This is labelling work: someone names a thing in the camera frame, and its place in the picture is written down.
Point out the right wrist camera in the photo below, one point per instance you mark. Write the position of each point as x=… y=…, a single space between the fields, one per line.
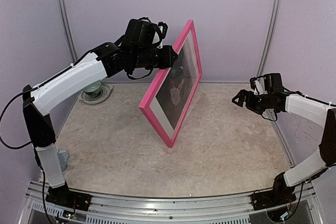
x=256 y=86

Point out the green ceramic bowl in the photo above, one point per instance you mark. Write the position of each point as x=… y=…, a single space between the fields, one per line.
x=93 y=90

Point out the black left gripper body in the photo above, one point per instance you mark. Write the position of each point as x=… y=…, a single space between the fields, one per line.
x=144 y=57

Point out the aluminium front rail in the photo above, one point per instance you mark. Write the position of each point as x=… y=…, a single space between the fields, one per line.
x=109 y=208

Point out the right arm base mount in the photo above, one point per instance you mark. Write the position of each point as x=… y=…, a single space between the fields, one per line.
x=279 y=194

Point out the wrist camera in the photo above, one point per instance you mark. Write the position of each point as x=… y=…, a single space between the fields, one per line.
x=256 y=86
x=160 y=33

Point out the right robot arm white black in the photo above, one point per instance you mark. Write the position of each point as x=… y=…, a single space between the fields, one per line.
x=314 y=120

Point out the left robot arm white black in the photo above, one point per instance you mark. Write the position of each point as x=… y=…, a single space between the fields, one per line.
x=104 y=61

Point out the white and blue mug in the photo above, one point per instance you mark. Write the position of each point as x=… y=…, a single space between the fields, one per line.
x=64 y=156

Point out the white mat board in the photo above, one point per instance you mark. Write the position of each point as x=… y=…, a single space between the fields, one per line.
x=162 y=113

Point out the dark photo with white figure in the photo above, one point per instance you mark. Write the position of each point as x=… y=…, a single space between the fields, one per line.
x=181 y=87

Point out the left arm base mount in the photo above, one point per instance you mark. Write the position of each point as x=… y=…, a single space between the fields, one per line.
x=63 y=196

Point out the left aluminium corner post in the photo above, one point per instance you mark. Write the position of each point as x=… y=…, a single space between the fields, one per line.
x=67 y=29

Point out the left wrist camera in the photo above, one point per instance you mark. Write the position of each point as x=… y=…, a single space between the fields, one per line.
x=160 y=33

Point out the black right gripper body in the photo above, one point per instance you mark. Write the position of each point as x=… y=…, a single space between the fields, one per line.
x=257 y=105

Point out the aluminium corner post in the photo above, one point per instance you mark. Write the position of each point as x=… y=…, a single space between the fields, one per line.
x=269 y=36
x=67 y=29

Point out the right aluminium corner post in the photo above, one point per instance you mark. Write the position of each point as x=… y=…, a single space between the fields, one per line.
x=269 y=36

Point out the pink wooden picture frame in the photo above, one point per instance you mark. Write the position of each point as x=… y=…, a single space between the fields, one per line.
x=169 y=96

